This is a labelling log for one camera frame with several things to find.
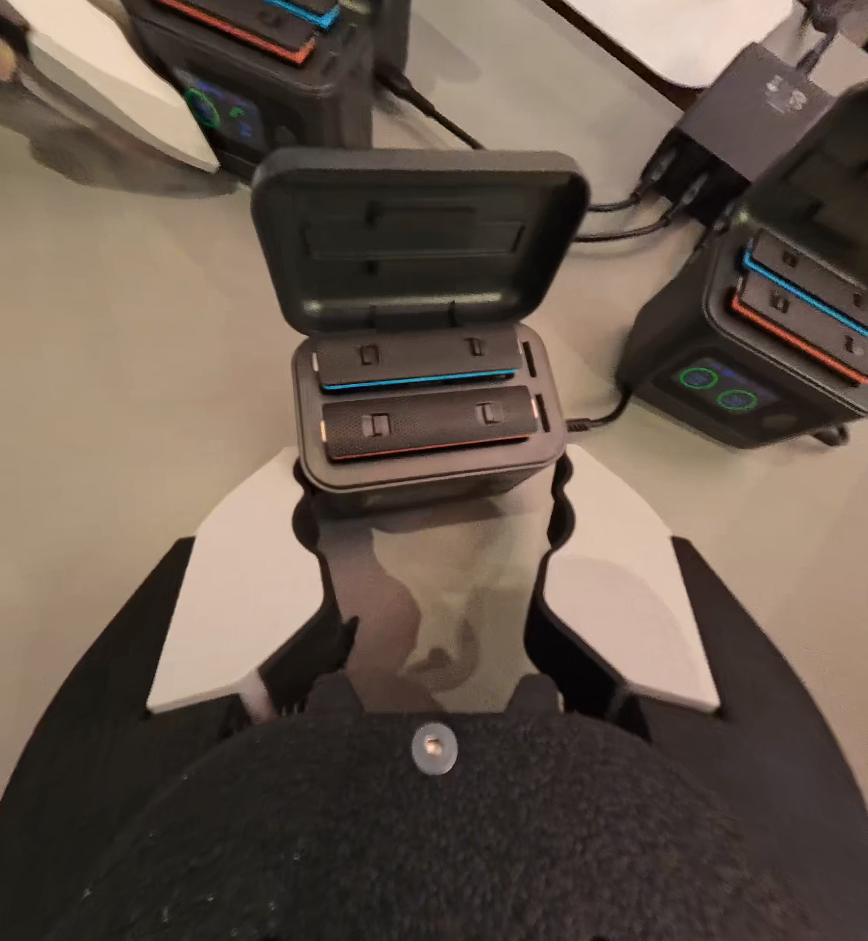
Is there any red-edged black battery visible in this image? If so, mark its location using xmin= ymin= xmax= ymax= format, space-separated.
xmin=728 ymin=287 xmax=868 ymax=392
xmin=320 ymin=386 xmax=541 ymax=466
xmin=155 ymin=0 xmax=319 ymax=67

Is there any black usb hub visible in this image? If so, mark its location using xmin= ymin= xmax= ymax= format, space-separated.
xmin=677 ymin=42 xmax=846 ymax=192

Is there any black battery charger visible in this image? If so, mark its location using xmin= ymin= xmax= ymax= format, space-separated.
xmin=615 ymin=81 xmax=868 ymax=449
xmin=119 ymin=0 xmax=376 ymax=180
xmin=251 ymin=148 xmax=594 ymax=707

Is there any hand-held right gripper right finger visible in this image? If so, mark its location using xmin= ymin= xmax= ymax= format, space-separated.
xmin=527 ymin=446 xmax=724 ymax=716

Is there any black power cable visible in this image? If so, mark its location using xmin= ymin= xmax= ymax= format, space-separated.
xmin=795 ymin=12 xmax=842 ymax=69

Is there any white stand base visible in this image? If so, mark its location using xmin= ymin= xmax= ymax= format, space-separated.
xmin=559 ymin=0 xmax=802 ymax=89

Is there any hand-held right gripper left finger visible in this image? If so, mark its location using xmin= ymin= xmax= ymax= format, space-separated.
xmin=146 ymin=446 xmax=354 ymax=716

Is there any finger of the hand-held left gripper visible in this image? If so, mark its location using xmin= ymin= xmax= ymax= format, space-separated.
xmin=23 ymin=0 xmax=223 ymax=174

